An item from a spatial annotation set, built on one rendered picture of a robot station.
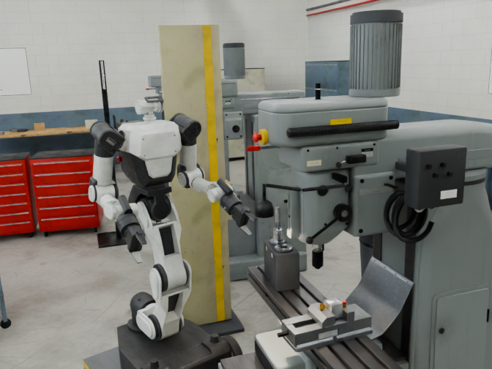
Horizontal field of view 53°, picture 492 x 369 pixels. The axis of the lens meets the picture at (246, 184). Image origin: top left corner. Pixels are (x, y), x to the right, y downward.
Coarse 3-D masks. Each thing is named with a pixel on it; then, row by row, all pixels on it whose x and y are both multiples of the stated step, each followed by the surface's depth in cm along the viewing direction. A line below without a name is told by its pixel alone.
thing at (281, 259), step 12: (264, 240) 253; (264, 252) 254; (276, 252) 237; (288, 252) 236; (264, 264) 256; (276, 264) 234; (288, 264) 236; (276, 276) 236; (288, 276) 237; (276, 288) 237; (288, 288) 239
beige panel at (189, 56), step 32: (160, 32) 332; (192, 32) 339; (160, 64) 340; (192, 64) 344; (192, 96) 349; (224, 160) 367; (192, 192) 364; (192, 224) 370; (224, 224) 378; (192, 256) 375; (224, 256) 384; (192, 288) 381; (224, 288) 390; (192, 320) 387; (224, 320) 396
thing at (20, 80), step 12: (0, 48) 943; (12, 48) 950; (24, 48) 956; (0, 60) 947; (12, 60) 954; (24, 60) 960; (0, 72) 952; (12, 72) 959; (24, 72) 965; (0, 84) 956; (12, 84) 963; (24, 84) 970
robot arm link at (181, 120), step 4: (176, 116) 255; (180, 116) 254; (184, 116) 254; (176, 120) 254; (180, 120) 252; (184, 120) 251; (188, 120) 250; (180, 124) 251; (184, 124) 249; (184, 144) 254; (188, 144) 254; (192, 144) 255
